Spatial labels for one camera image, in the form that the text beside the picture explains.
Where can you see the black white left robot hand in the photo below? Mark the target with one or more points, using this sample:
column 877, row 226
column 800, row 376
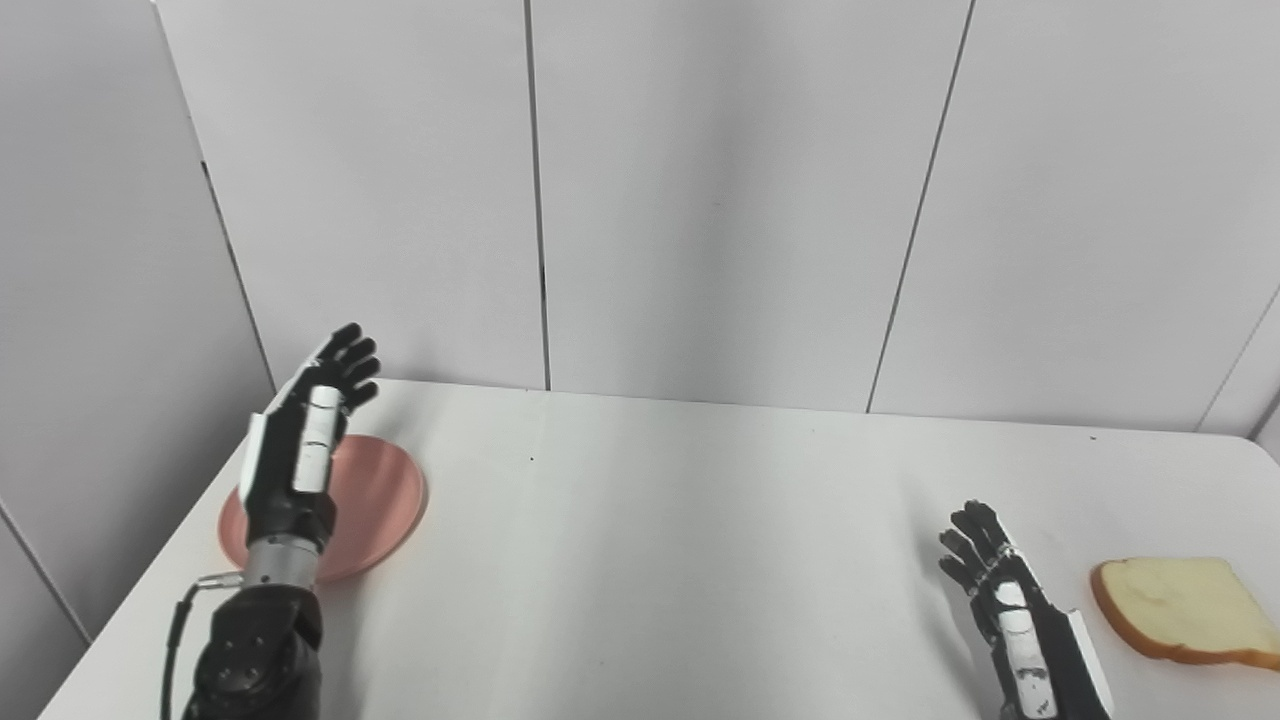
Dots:
column 280, row 470

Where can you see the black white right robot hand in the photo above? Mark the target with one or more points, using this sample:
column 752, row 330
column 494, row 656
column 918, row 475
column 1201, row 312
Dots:
column 1050, row 650

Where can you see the pink round plate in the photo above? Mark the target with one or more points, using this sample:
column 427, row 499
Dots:
column 375, row 500

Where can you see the slice of white bread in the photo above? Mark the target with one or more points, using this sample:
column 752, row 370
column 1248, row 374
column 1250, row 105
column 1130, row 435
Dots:
column 1180, row 605

